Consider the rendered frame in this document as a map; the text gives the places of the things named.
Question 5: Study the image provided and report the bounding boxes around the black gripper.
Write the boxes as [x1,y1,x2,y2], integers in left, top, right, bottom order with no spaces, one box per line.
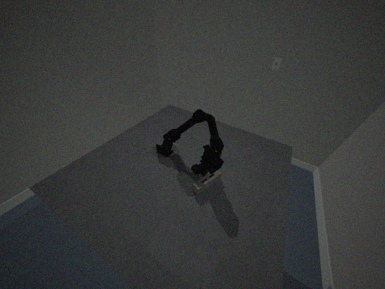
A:
[191,156,209,175]

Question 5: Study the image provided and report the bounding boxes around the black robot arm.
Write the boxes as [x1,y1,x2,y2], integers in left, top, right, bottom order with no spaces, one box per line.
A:
[161,109,224,174]

